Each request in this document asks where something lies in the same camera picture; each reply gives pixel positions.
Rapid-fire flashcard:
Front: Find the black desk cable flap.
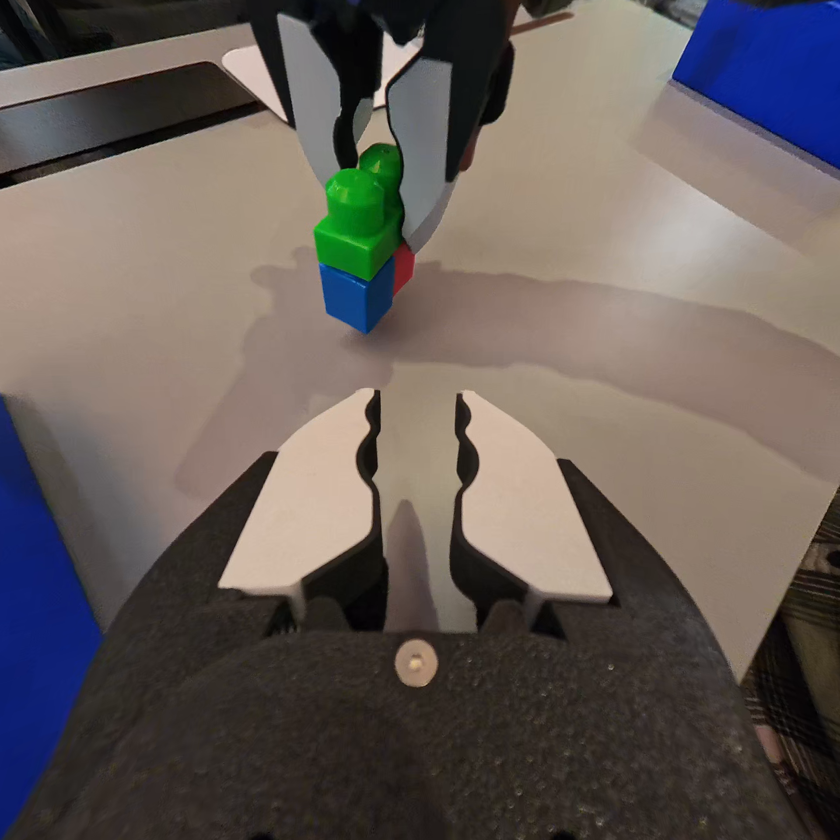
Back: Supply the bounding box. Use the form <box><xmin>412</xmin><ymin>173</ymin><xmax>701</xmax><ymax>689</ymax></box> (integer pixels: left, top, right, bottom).
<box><xmin>0</xmin><ymin>61</ymin><xmax>263</xmax><ymax>178</ymax></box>

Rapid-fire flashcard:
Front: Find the white flat base plate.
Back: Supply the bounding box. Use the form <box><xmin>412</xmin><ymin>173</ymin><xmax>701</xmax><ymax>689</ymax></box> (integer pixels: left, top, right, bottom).
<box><xmin>222</xmin><ymin>39</ymin><xmax>427</xmax><ymax>126</ymax></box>

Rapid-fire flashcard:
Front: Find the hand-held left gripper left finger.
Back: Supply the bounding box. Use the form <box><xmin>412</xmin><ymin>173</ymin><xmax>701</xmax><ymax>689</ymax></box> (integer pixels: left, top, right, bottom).
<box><xmin>218</xmin><ymin>388</ymin><xmax>388</xmax><ymax>618</ymax></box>

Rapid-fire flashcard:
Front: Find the plaid clothing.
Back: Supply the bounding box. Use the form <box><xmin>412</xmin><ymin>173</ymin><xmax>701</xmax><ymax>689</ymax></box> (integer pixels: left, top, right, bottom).
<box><xmin>742</xmin><ymin>489</ymin><xmax>840</xmax><ymax>840</ymax></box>

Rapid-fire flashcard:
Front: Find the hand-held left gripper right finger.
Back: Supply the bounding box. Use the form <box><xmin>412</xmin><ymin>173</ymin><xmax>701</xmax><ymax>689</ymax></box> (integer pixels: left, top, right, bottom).
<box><xmin>449</xmin><ymin>390</ymin><xmax>614</xmax><ymax>624</ymax></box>

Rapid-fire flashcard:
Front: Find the red mega block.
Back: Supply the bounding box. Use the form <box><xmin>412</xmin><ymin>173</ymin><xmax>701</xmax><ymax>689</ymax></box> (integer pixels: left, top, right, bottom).
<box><xmin>392</xmin><ymin>241</ymin><xmax>418</xmax><ymax>296</ymax></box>

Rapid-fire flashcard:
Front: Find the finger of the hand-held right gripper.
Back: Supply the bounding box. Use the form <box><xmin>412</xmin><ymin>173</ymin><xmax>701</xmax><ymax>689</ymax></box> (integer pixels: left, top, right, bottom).
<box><xmin>386</xmin><ymin>59</ymin><xmax>458</xmax><ymax>255</ymax></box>
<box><xmin>276</xmin><ymin>13</ymin><xmax>376</xmax><ymax>194</ymax></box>

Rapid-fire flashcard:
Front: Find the blue mega block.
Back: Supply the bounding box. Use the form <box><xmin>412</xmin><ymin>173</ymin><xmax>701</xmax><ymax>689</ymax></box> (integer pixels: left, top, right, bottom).
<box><xmin>319</xmin><ymin>262</ymin><xmax>396</xmax><ymax>334</ymax></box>

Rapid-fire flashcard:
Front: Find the green mega block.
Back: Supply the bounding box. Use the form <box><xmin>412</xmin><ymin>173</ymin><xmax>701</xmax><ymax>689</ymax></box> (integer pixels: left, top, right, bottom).
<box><xmin>314</xmin><ymin>143</ymin><xmax>406</xmax><ymax>280</ymax></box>

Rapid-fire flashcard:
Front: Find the blue plastic bin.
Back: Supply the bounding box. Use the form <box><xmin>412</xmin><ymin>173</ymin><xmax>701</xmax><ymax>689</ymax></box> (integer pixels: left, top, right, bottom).
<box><xmin>671</xmin><ymin>0</ymin><xmax>840</xmax><ymax>188</ymax></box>
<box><xmin>0</xmin><ymin>394</ymin><xmax>104</xmax><ymax>834</ymax></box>

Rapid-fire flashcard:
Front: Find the brown desk cable slot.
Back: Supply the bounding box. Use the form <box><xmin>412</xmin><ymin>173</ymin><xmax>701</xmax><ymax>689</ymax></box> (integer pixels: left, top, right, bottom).
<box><xmin>511</xmin><ymin>10</ymin><xmax>573</xmax><ymax>35</ymax></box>

